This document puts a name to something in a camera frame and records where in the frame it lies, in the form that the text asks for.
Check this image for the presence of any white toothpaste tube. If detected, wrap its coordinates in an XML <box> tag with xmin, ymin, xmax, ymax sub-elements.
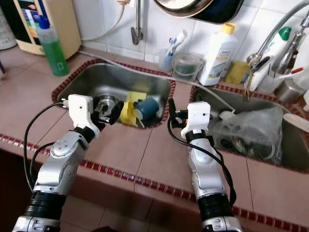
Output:
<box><xmin>175</xmin><ymin>29</ymin><xmax>189</xmax><ymax>49</ymax></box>

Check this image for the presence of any hanging dark blue pan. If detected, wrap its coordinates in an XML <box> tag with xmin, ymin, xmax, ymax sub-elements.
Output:
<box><xmin>193</xmin><ymin>0</ymin><xmax>245</xmax><ymax>24</ymax></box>

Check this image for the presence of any green soap bottle blue cap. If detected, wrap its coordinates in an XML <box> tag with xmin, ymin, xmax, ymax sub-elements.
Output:
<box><xmin>38</xmin><ymin>14</ymin><xmax>70</xmax><ymax>77</ymax></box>

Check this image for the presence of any steel bowl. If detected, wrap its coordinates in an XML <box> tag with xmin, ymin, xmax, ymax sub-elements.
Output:
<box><xmin>94</xmin><ymin>95</ymin><xmax>119</xmax><ymax>114</ymax></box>

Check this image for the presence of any white jar green lid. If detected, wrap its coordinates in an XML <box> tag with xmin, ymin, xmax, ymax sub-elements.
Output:
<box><xmin>0</xmin><ymin>0</ymin><xmax>19</xmax><ymax>50</ymax></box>

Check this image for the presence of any chrome gooseneck faucet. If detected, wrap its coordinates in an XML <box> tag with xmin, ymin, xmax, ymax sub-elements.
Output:
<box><xmin>245</xmin><ymin>0</ymin><xmax>309</xmax><ymax>78</ymax></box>

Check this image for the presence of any chrome wall faucet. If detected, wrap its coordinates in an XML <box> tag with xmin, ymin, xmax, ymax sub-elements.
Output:
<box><xmin>131</xmin><ymin>0</ymin><xmax>144</xmax><ymax>46</ymax></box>

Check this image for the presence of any mustard yellow sponge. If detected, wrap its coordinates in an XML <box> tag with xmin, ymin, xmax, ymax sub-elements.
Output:
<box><xmin>225</xmin><ymin>60</ymin><xmax>250</xmax><ymax>85</ymax></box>

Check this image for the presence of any beige water ionizer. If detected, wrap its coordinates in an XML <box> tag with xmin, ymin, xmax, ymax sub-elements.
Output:
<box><xmin>14</xmin><ymin>0</ymin><xmax>82</xmax><ymax>57</ymax></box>

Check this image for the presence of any bright yellow sponge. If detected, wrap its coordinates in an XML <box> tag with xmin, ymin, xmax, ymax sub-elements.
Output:
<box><xmin>126</xmin><ymin>91</ymin><xmax>148</xmax><ymax>104</ymax></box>

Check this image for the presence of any clear plastic handled cup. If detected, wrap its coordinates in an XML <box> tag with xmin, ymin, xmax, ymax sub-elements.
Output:
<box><xmin>172</xmin><ymin>52</ymin><xmax>205</xmax><ymax>82</ymax></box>

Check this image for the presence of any hanging steel wok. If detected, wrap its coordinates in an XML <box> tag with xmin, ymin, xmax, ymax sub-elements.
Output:
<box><xmin>154</xmin><ymin>0</ymin><xmax>215</xmax><ymax>18</ymax></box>

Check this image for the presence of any steel sink basin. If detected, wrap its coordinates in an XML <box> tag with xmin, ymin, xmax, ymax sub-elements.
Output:
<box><xmin>188</xmin><ymin>85</ymin><xmax>309</xmax><ymax>172</ymax></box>
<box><xmin>51</xmin><ymin>60</ymin><xmax>176</xmax><ymax>129</ymax></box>

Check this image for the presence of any white diverter hose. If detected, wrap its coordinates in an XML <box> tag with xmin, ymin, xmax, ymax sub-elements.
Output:
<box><xmin>80</xmin><ymin>2</ymin><xmax>126</xmax><ymax>42</ymax></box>

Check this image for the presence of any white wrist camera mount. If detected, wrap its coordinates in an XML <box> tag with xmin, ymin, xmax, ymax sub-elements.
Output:
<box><xmin>186</xmin><ymin>101</ymin><xmax>212</xmax><ymax>141</ymax></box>
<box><xmin>67</xmin><ymin>94</ymin><xmax>95</xmax><ymax>132</ymax></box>

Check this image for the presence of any blue plastic cup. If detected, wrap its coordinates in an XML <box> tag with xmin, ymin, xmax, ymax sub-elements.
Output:
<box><xmin>134</xmin><ymin>97</ymin><xmax>161</xmax><ymax>121</ymax></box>

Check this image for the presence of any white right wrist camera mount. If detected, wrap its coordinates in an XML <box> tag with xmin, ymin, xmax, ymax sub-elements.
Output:
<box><xmin>186</xmin><ymin>101</ymin><xmax>212</xmax><ymax>141</ymax></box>

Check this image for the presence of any clear toothbrush cup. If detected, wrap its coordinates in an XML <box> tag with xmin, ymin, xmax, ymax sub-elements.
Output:
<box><xmin>157</xmin><ymin>48</ymin><xmax>176</xmax><ymax>72</ymax></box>

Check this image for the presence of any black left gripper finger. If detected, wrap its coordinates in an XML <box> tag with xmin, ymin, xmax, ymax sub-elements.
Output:
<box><xmin>108</xmin><ymin>100</ymin><xmax>124</xmax><ymax>125</ymax></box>

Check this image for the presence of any white detergent bottle yellow cap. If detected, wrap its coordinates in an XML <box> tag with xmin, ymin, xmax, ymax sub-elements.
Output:
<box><xmin>198</xmin><ymin>22</ymin><xmax>239</xmax><ymax>87</ymax></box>

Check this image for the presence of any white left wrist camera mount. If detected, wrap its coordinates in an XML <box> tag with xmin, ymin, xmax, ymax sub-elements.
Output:
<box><xmin>67</xmin><ymin>94</ymin><xmax>95</xmax><ymax>132</ymax></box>

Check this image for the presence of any clear plastic bag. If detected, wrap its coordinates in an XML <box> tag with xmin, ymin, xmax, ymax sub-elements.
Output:
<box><xmin>211</xmin><ymin>106</ymin><xmax>284</xmax><ymax>165</ymax></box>

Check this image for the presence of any white tool red tip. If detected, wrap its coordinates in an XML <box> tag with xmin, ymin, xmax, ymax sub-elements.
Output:
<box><xmin>273</xmin><ymin>68</ymin><xmax>305</xmax><ymax>80</ymax></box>

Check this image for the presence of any blue white toothbrush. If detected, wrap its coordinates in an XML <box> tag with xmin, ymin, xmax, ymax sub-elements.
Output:
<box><xmin>168</xmin><ymin>38</ymin><xmax>180</xmax><ymax>58</ymax></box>

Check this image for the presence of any small steel cup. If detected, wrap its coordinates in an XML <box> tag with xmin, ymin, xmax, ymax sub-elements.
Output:
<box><xmin>278</xmin><ymin>77</ymin><xmax>307</xmax><ymax>104</ymax></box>

